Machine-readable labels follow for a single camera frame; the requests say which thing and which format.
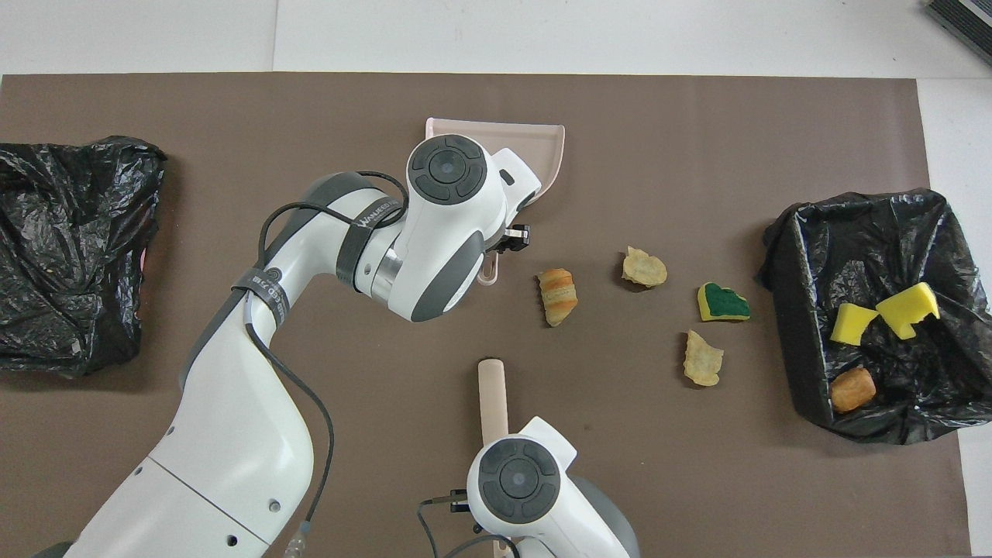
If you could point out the beige hand brush black bristles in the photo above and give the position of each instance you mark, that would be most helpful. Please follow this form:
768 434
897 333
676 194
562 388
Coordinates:
492 395

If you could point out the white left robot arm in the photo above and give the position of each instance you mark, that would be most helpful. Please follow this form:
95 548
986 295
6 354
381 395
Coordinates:
232 434

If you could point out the striped croissant toy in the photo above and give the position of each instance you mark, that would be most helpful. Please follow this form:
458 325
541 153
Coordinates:
558 294

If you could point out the grey ribbed device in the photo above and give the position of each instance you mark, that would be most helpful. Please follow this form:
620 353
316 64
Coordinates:
969 19

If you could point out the pale yellow food toy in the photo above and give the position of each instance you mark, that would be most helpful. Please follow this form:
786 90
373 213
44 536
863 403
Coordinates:
703 363
645 269

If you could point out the notched yellow sponge piece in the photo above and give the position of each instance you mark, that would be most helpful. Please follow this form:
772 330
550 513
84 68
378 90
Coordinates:
911 310

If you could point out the beige plastic dustpan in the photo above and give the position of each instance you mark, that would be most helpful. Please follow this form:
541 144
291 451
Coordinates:
542 155

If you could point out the brown table mat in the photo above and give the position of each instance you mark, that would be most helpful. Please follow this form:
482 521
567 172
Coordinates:
697 116

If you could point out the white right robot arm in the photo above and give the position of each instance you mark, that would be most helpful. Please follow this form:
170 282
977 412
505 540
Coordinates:
519 480

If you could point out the wedge yellow sponge piece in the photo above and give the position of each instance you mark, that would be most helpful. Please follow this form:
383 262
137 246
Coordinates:
852 324

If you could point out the brown bread roll toy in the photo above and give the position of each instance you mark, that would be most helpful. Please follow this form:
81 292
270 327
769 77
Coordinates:
852 390

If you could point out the open bin with black bag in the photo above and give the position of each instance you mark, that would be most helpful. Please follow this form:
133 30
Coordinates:
852 248

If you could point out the bin covered by black bag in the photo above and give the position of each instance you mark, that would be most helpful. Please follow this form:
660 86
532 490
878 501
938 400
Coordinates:
77 232

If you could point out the green and yellow sponge piece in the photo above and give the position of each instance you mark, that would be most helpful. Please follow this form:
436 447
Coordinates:
725 304

